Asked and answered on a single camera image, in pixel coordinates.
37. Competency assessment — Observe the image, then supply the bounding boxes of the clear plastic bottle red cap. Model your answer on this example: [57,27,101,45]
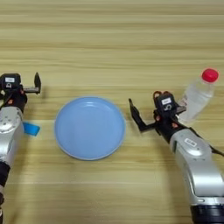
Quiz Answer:
[176,67,220,125]

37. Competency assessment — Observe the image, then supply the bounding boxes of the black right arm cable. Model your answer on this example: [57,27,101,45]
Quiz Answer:
[189,127,224,157]

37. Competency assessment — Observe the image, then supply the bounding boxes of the light blue round plate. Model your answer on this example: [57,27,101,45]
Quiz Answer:
[54,96,127,161]

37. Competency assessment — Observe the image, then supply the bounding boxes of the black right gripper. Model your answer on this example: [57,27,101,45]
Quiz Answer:
[128,98,188,144]

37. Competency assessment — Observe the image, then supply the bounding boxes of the blue rectangular eraser block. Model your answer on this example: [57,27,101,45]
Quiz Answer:
[22,122,41,137]

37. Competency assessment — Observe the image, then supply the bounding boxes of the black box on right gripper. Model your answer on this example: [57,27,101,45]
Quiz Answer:
[154,92,178,114]

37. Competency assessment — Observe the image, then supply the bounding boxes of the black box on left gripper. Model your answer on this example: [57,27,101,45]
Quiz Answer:
[0,73,22,92]

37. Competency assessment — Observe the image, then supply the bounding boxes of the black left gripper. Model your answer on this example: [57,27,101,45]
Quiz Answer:
[0,72,42,114]

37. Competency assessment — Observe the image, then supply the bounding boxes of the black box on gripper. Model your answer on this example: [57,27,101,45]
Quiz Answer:
[154,92,178,114]
[0,73,22,92]

